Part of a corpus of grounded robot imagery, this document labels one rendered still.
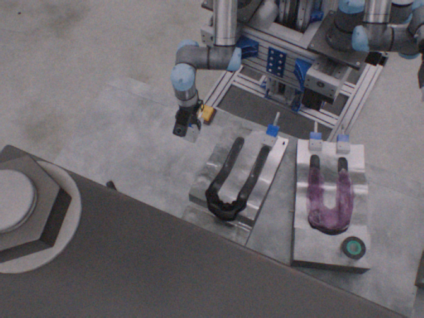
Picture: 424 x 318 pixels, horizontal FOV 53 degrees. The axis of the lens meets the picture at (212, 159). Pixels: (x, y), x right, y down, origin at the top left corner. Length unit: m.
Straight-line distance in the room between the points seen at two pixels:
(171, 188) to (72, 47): 1.88
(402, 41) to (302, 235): 0.71
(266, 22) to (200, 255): 1.65
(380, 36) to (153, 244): 1.13
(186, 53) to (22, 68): 2.10
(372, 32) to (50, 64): 2.43
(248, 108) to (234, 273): 2.21
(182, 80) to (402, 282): 1.05
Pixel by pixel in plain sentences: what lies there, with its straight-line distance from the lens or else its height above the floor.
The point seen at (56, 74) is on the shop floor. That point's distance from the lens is 3.25.
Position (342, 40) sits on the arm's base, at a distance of 1.76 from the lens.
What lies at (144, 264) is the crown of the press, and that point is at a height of 2.00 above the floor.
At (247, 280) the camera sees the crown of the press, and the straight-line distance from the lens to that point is 0.40.
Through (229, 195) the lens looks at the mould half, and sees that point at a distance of 1.56.
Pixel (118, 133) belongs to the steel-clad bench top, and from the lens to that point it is 1.89.
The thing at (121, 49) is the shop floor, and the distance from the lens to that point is 3.23.
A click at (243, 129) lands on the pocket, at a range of 1.75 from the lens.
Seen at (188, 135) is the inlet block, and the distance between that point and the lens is 1.64.
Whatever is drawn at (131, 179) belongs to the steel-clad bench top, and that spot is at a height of 0.80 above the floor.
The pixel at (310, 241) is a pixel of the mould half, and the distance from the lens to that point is 1.55.
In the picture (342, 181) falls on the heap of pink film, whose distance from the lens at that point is 1.65.
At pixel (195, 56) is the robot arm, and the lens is 1.44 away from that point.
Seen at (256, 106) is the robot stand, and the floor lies 0.21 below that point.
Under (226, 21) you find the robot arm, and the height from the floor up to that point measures 1.37.
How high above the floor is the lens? 2.40
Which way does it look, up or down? 65 degrees down
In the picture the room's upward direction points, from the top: 8 degrees counter-clockwise
